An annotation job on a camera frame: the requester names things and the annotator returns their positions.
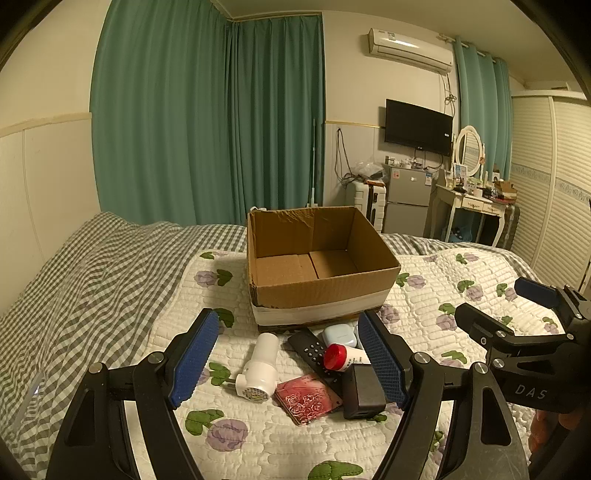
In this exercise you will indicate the wide green curtain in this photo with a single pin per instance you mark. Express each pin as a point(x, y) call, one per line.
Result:
point(184, 120)

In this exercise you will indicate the grey gingham bed sheet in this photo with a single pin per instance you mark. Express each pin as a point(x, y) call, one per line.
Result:
point(92, 286)

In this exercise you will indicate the black rectangular box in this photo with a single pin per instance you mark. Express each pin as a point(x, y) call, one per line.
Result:
point(362, 392)

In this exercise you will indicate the black remote control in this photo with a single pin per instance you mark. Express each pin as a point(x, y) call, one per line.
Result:
point(304, 348)

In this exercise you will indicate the white bottle with red cap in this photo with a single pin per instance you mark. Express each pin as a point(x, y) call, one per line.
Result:
point(339, 357)

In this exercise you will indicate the white mop pole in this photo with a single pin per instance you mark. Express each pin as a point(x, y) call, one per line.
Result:
point(313, 161)

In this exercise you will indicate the white air conditioner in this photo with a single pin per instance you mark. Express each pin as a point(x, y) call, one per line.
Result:
point(408, 48)

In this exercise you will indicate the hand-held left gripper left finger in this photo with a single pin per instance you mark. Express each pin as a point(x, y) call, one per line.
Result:
point(195, 360)

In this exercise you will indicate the clear plastic bag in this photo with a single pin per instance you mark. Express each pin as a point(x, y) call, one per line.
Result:
point(367, 170)

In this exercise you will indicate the pale blue earbuds case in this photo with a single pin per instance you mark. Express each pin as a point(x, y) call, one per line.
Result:
point(339, 336)

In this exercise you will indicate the white oval vanity mirror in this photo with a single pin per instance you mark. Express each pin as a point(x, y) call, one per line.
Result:
point(470, 150)

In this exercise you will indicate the person's right hand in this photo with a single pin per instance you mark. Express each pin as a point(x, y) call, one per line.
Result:
point(551, 431)

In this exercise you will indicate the black wall television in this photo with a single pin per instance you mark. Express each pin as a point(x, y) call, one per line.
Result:
point(418, 127)

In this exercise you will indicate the red rose-patterned case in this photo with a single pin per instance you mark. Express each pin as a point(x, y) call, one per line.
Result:
point(307, 399)

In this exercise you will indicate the narrow green curtain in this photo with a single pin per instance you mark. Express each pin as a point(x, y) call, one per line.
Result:
point(485, 120)

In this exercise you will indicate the white dressing table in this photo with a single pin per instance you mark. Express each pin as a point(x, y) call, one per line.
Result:
point(466, 201)

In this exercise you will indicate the dark suitcase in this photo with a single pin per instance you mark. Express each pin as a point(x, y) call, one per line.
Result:
point(510, 226)

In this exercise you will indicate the silver small fridge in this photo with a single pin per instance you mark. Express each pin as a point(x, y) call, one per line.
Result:
point(408, 198)

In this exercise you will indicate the brown cardboard box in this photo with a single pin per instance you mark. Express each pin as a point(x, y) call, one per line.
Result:
point(318, 286)

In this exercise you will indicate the small white hair dryer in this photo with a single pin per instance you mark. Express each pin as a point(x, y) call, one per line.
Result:
point(258, 369)

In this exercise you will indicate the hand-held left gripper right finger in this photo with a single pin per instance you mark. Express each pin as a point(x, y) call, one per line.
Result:
point(383, 362)

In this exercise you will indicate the white suitcase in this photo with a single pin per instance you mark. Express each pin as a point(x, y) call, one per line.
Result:
point(369, 203)

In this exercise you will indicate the white floral quilt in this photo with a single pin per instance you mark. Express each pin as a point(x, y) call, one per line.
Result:
point(258, 443)

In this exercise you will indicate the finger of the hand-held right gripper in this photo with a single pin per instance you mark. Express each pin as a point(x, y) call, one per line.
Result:
point(535, 291)
point(475, 321)

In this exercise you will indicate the white slatted wardrobe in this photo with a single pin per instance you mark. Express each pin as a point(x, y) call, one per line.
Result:
point(554, 184)

